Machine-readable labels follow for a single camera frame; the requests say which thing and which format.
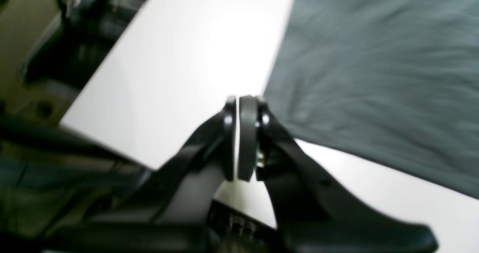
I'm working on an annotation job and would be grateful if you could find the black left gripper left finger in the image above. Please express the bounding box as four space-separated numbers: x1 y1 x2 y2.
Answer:
49 96 236 252

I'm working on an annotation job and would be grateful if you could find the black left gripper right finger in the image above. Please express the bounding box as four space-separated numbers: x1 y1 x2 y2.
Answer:
239 96 438 253

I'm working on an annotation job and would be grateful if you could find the grey T-shirt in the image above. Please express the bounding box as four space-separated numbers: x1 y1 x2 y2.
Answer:
263 0 479 199

